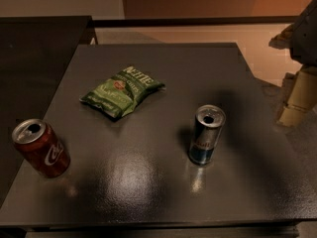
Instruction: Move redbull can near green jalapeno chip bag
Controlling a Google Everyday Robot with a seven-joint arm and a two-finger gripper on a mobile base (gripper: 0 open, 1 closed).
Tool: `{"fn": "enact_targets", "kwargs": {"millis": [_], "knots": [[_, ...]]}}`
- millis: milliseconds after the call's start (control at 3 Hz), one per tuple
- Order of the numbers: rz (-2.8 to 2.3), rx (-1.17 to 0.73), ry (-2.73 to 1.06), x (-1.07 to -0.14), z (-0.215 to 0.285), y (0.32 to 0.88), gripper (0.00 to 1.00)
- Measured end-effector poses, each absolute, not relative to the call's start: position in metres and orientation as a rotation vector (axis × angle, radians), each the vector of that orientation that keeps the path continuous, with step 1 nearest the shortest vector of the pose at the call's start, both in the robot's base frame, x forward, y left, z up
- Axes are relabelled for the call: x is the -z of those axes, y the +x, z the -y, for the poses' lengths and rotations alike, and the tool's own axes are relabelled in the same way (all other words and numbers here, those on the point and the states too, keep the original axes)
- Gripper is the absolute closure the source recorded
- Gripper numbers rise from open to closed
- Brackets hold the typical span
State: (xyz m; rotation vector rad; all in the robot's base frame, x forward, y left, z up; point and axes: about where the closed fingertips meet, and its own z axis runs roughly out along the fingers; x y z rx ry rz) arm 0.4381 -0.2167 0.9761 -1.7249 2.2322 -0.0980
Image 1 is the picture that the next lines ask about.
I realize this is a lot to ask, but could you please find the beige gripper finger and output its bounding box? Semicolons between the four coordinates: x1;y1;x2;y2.
268;24;294;50
277;65;317;127

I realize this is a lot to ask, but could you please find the silver blue redbull can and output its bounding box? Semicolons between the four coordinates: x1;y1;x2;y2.
188;105;226;166

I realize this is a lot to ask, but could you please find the green jalapeno chip bag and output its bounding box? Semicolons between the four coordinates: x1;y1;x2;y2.
80;66;165;119

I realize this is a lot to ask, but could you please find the red coca-cola can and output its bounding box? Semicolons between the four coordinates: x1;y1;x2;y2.
12;119;70;179

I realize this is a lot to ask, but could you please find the dark side table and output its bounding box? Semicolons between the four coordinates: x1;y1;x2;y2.
0;16;96;205

